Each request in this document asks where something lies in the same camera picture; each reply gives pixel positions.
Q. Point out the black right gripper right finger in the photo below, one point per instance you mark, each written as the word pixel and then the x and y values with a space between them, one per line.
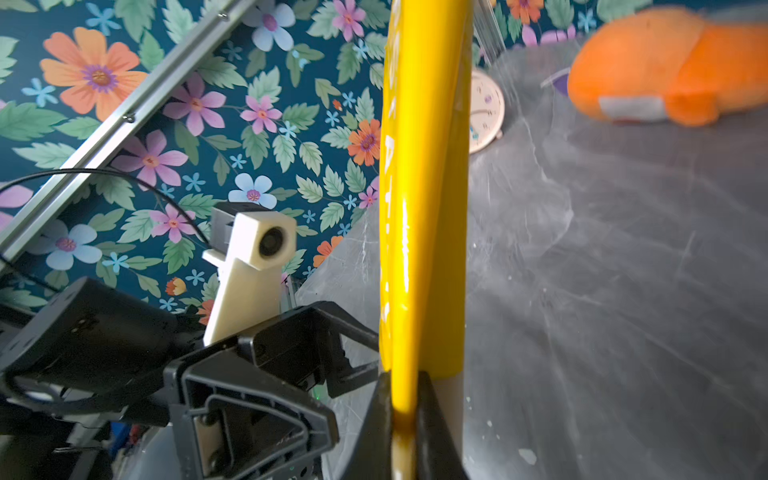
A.
pixel 436 454

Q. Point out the yellow Pastatime bag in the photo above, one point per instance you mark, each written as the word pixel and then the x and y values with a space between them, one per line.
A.
pixel 423 213

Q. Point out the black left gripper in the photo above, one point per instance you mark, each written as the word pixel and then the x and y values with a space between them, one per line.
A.
pixel 241 407

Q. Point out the round pink alarm clock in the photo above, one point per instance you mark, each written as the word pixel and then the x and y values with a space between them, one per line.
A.
pixel 487 111

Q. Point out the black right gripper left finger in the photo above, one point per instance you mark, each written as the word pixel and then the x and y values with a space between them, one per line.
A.
pixel 372 455

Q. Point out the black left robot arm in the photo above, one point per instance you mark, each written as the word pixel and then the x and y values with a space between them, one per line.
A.
pixel 90 350

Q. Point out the orange plush whale toy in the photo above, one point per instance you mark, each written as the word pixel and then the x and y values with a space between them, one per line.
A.
pixel 669 64

